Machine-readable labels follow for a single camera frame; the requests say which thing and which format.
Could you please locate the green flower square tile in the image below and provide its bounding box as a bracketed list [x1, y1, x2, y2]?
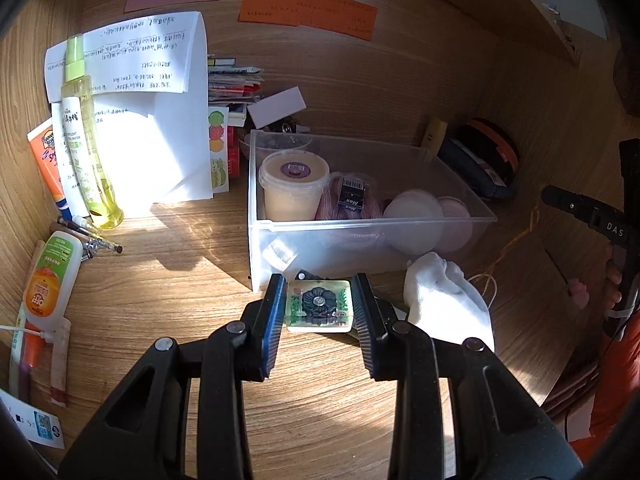
[284, 280, 354, 334]

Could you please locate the fruit sticker sheet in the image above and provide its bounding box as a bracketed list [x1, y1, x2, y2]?
[207, 106, 229, 194]

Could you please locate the stack of booklets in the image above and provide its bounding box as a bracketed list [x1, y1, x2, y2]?
[207, 55, 264, 106]

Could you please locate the blue card box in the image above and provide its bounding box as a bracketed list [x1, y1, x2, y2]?
[337, 178, 366, 212]

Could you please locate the white tall tube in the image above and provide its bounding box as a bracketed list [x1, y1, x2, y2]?
[52, 96, 98, 223]

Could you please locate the cream lidded tub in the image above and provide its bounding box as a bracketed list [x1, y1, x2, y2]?
[258, 150, 331, 222]

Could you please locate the slim pink white tube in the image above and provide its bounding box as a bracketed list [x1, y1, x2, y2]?
[50, 318, 72, 406]

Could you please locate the yellow green tall bottle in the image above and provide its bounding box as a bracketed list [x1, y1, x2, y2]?
[61, 35, 124, 229]

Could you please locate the clear plastic storage bin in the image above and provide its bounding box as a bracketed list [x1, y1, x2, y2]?
[248, 130, 497, 290]

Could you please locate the orange paper note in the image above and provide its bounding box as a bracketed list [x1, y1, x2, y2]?
[239, 0, 378, 41]

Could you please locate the green orange white tube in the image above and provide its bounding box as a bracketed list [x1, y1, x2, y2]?
[23, 231, 82, 333]

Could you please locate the bowl of beads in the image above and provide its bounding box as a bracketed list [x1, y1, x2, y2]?
[236, 116, 311, 159]

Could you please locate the black orange round case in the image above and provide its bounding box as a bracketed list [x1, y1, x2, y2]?
[457, 118, 520, 180]

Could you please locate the white rectangular eraser box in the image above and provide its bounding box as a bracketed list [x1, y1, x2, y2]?
[247, 87, 306, 129]

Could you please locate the small pink round jar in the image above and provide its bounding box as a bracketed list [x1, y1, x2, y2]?
[436, 196, 473, 254]

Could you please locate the yellow small bottle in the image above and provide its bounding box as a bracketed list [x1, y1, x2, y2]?
[421, 117, 448, 162]

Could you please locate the white card packet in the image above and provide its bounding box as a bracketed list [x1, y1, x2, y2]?
[1, 390, 65, 450]

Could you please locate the orange white sunscreen tube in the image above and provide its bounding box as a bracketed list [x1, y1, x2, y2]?
[27, 118, 68, 211]

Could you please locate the person's right hand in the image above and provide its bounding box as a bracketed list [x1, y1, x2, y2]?
[566, 258, 624, 313]

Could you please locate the white cloth pouch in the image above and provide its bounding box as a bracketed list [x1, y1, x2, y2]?
[404, 252, 496, 351]

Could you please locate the blue fabric pouch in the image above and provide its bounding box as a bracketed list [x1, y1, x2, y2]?
[438, 140, 514, 204]

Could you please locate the white paper stand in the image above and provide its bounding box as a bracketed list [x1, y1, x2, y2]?
[43, 10, 214, 208]

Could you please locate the metal pen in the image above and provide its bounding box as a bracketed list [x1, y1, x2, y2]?
[56, 217, 124, 254]

